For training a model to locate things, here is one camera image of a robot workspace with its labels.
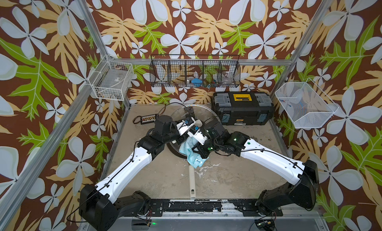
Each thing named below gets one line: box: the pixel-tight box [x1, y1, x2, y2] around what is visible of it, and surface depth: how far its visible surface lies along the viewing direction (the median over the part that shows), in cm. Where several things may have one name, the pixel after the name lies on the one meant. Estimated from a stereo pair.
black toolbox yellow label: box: [211, 92, 275, 126], surface depth 100 cm
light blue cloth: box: [179, 136, 209, 169], surface depth 70 cm
